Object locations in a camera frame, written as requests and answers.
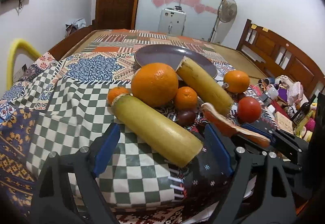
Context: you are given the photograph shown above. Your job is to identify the red tomato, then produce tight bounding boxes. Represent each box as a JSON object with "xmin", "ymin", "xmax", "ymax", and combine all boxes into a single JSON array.
[{"xmin": 237, "ymin": 96, "xmax": 262, "ymax": 123}]

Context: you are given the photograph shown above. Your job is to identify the small mandarin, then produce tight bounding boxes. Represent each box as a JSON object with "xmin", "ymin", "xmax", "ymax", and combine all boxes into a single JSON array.
[
  {"xmin": 173, "ymin": 87, "xmax": 198, "ymax": 111},
  {"xmin": 107, "ymin": 87, "xmax": 129, "ymax": 105}
]

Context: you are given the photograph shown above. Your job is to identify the pile of toys and clutter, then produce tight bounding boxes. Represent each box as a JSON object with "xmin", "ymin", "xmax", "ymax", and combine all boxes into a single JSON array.
[{"xmin": 251, "ymin": 75, "xmax": 317, "ymax": 143}]

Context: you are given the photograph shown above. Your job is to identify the large orange with sticker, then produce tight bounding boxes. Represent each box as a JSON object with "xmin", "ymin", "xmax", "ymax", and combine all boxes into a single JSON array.
[{"xmin": 222, "ymin": 70, "xmax": 250, "ymax": 94}]

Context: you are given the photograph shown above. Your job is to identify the dark purple passion fruit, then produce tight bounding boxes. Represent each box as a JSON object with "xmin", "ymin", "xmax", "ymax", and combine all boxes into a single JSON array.
[{"xmin": 175, "ymin": 111, "xmax": 196, "ymax": 127}]

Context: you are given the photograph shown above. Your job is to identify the patchwork patterned cloth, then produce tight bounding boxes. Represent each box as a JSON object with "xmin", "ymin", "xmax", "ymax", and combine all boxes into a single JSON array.
[{"xmin": 0, "ymin": 50, "xmax": 280, "ymax": 224}]

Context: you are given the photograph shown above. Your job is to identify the dark purple plate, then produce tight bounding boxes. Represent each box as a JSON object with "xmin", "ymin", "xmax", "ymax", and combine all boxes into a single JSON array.
[{"xmin": 134, "ymin": 44, "xmax": 217, "ymax": 78}]

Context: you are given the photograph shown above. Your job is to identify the standing electric fan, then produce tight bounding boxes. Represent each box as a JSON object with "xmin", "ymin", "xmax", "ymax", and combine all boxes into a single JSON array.
[{"xmin": 208, "ymin": 0, "xmax": 237, "ymax": 44}]

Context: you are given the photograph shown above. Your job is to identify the white suitcase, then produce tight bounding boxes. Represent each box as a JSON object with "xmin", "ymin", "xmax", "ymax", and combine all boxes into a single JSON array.
[{"xmin": 158, "ymin": 8, "xmax": 186, "ymax": 35}]

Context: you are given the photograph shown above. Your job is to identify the striped patchwork bed blanket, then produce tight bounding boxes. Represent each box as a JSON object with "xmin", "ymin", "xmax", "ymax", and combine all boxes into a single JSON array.
[{"xmin": 81, "ymin": 29, "xmax": 216, "ymax": 58}]

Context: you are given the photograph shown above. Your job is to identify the yellow chair back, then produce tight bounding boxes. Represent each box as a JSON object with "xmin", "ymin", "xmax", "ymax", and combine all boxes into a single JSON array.
[{"xmin": 6, "ymin": 38, "xmax": 42, "ymax": 92}]

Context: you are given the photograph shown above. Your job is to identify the clothes pile by door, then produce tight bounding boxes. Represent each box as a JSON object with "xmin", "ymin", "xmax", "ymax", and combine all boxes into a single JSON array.
[{"xmin": 65, "ymin": 18, "xmax": 87, "ymax": 37}]

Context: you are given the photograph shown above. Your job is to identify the wooden bed frame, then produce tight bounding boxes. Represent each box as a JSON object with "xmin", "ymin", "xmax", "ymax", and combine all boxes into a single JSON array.
[{"xmin": 49, "ymin": 19, "xmax": 324, "ymax": 97}]

